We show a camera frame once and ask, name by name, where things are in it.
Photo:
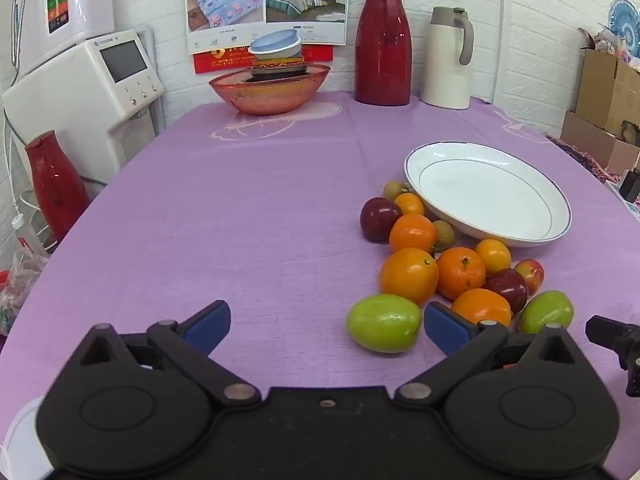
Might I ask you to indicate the tall cardboard box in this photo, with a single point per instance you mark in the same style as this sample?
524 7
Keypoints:
607 85

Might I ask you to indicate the leopard print cloth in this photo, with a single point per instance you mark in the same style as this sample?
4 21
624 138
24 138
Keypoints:
585 165

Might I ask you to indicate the brown round fruit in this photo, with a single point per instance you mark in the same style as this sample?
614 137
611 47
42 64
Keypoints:
395 190
444 234

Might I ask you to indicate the small yellow orange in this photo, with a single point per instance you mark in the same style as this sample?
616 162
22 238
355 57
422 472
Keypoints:
493 255

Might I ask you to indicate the blue round wall decoration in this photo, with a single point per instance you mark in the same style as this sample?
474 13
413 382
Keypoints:
626 25

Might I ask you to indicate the red flask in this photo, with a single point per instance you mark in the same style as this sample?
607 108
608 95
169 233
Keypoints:
55 185

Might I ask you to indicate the stack of dark bowls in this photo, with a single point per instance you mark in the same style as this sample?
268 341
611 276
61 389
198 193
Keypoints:
277 71

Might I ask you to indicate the red yellow plum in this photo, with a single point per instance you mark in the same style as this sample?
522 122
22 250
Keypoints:
531 275

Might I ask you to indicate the clear plastic bag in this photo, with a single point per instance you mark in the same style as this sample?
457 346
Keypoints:
17 285

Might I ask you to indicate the white water dispenser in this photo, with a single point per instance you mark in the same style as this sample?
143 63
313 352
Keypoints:
80 100

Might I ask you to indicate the bedding wall poster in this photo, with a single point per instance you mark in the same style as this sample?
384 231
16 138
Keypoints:
225 5

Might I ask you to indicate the orange glass bowl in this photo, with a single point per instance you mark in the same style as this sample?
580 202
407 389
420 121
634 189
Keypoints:
270 95

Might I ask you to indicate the blue lidded bowl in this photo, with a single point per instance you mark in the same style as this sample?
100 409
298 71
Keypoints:
276 44

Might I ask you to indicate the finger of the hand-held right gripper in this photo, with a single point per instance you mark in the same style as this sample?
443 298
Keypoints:
607 330

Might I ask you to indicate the purple tablecloth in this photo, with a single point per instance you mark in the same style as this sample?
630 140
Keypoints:
240 210

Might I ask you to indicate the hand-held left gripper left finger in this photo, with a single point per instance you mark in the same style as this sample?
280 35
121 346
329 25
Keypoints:
210 325

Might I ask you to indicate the white thermos jug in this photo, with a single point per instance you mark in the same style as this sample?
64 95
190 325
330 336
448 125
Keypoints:
445 60

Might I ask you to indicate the red thermos jug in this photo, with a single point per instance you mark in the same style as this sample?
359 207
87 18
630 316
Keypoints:
382 45

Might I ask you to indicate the large orange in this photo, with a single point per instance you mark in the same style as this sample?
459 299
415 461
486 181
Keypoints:
408 275

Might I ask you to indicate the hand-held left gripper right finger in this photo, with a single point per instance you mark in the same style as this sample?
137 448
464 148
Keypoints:
445 330

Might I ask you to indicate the white capped plastic bottle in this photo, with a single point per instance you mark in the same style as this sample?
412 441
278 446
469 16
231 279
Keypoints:
27 237

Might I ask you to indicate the mandarin orange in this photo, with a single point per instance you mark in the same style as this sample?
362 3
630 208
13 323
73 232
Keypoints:
461 272

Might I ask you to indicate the white wall pipe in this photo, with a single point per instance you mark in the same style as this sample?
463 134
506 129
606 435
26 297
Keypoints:
498 35

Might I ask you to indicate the white plate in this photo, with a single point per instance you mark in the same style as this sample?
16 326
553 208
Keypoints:
490 195

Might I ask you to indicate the flat cardboard box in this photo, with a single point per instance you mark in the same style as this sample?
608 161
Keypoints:
590 140

